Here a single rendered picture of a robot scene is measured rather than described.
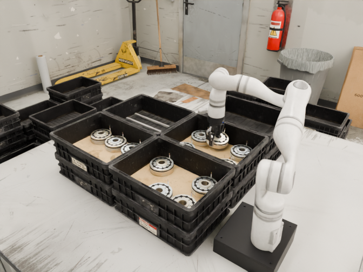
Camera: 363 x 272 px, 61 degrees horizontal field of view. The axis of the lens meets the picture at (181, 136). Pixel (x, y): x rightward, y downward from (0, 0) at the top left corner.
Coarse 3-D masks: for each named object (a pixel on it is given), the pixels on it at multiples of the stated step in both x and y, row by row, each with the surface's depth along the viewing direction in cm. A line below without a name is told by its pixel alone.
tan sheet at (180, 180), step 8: (144, 168) 133; (176, 168) 133; (136, 176) 128; (144, 176) 128; (152, 176) 128; (160, 176) 128; (168, 176) 128; (176, 176) 128; (184, 176) 128; (192, 176) 128; (176, 184) 124; (184, 184) 124; (176, 192) 120; (184, 192) 120
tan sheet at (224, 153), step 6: (186, 138) 155; (228, 144) 150; (204, 150) 146; (210, 150) 146; (216, 150) 146; (222, 150) 146; (228, 150) 146; (216, 156) 141; (222, 156) 141; (228, 156) 141
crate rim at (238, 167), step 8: (184, 120) 150; (240, 128) 144; (160, 136) 138; (264, 136) 138; (264, 144) 134; (200, 152) 126; (256, 152) 129; (224, 160) 121; (248, 160) 124; (240, 168) 120
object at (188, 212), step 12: (144, 144) 131; (204, 156) 124; (132, 180) 110; (228, 180) 114; (144, 192) 108; (156, 192) 105; (216, 192) 108; (168, 204) 102; (180, 204) 100; (204, 204) 103
